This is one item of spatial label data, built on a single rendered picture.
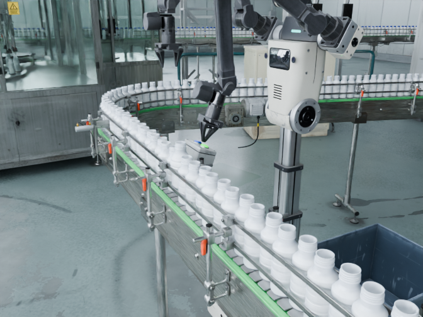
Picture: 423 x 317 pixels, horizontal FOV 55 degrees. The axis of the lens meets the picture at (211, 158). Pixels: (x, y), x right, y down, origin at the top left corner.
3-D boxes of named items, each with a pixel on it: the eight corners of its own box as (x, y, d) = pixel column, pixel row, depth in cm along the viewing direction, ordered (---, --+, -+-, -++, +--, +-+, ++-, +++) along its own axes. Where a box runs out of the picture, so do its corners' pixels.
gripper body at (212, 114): (209, 123, 153) (215, 104, 151) (197, 117, 161) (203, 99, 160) (223, 127, 156) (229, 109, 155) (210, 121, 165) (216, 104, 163)
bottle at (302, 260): (316, 297, 92) (323, 233, 86) (316, 315, 87) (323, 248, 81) (289, 293, 93) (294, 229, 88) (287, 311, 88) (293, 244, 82)
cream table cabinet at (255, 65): (311, 124, 623) (318, 44, 583) (328, 136, 565) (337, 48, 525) (241, 127, 605) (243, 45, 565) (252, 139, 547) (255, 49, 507)
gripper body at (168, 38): (154, 47, 171) (153, 29, 169) (176, 46, 176) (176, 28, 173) (160, 48, 166) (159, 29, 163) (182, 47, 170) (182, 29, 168)
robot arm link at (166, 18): (177, 14, 165) (171, 14, 170) (160, 14, 162) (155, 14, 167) (177, 31, 168) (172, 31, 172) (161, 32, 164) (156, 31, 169)
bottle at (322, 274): (300, 328, 83) (306, 258, 78) (305, 309, 88) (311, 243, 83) (330, 336, 81) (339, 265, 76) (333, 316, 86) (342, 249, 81)
